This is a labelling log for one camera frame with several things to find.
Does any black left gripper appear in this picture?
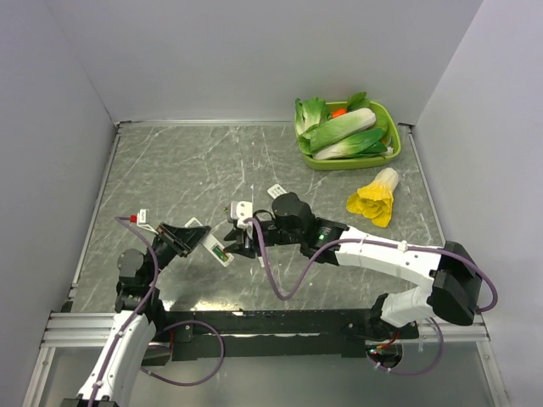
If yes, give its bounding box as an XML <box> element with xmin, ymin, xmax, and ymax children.
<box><xmin>143</xmin><ymin>221</ymin><xmax>210</xmax><ymax>284</ymax></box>

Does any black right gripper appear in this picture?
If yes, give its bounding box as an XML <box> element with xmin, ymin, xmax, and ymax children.
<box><xmin>224</xmin><ymin>217</ymin><xmax>304</xmax><ymax>259</ymax></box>

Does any green AAA battery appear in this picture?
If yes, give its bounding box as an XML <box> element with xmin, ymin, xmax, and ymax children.
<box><xmin>214</xmin><ymin>248</ymin><xmax>228</xmax><ymax>262</ymax></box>

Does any plain white remote control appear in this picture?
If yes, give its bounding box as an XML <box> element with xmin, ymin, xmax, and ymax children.
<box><xmin>198</xmin><ymin>231</ymin><xmax>234</xmax><ymax>267</ymax></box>

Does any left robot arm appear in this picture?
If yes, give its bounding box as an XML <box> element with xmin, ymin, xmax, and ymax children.
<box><xmin>60</xmin><ymin>216</ymin><xmax>211</xmax><ymax>406</ymax></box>

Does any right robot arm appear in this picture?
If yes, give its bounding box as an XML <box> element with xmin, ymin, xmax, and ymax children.
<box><xmin>224</xmin><ymin>192</ymin><xmax>484</xmax><ymax>338</ymax></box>

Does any white remote with buttons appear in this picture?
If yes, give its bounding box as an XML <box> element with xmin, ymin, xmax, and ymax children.
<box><xmin>267</xmin><ymin>184</ymin><xmax>286</xmax><ymax>199</ymax></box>

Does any black base bar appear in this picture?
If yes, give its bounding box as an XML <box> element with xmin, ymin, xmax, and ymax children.
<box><xmin>153</xmin><ymin>309</ymin><xmax>419</xmax><ymax>361</ymax></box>

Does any yellow toy cabbage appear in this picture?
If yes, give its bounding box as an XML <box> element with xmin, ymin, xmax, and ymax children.
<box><xmin>346</xmin><ymin>168</ymin><xmax>400</xmax><ymax>228</ymax></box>

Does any large green toy cabbage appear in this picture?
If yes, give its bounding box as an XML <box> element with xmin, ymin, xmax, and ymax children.
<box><xmin>310</xmin><ymin>108</ymin><xmax>377</xmax><ymax>153</ymax></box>

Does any green toy lettuce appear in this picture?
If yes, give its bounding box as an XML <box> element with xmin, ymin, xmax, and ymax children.
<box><xmin>294</xmin><ymin>97</ymin><xmax>331</xmax><ymax>137</ymax></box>

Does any green toy bok choy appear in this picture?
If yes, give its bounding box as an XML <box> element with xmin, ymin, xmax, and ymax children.
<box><xmin>313</xmin><ymin>128</ymin><xmax>389</xmax><ymax>160</ymax></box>

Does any orange toy carrot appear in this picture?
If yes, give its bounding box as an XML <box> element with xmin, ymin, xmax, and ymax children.
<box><xmin>332</xmin><ymin>109</ymin><xmax>347</xmax><ymax>118</ymax></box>

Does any green plastic basket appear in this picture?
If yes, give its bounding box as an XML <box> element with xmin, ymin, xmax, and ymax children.
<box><xmin>297</xmin><ymin>92</ymin><xmax>401</xmax><ymax>170</ymax></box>

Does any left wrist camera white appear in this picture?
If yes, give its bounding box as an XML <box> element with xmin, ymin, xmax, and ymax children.
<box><xmin>129</xmin><ymin>209</ymin><xmax>156</xmax><ymax>233</ymax></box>

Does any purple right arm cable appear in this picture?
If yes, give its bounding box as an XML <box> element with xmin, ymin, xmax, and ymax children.
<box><xmin>244</xmin><ymin>216</ymin><xmax>499</xmax><ymax>376</ymax></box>

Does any aluminium frame rail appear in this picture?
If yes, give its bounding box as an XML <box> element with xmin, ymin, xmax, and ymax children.
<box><xmin>40</xmin><ymin>313</ymin><xmax>490</xmax><ymax>348</ymax></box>

